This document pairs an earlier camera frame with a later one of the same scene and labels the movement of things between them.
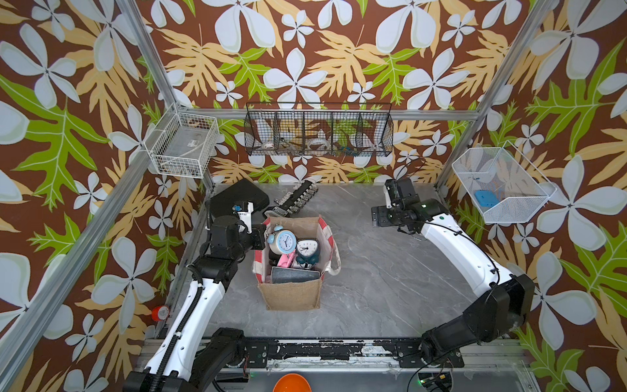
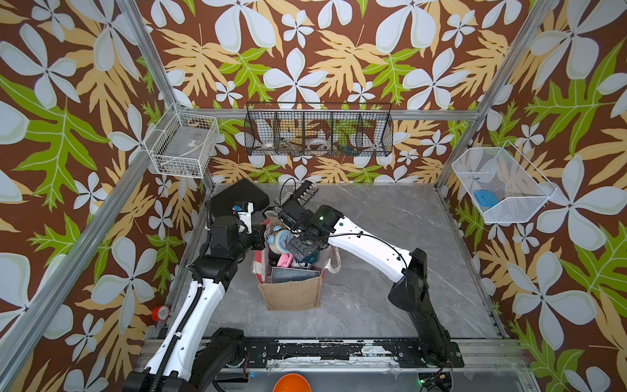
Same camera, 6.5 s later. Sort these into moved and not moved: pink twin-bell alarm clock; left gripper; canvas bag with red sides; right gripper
Moved: right gripper
Not moved: canvas bag with red sides; pink twin-bell alarm clock; left gripper
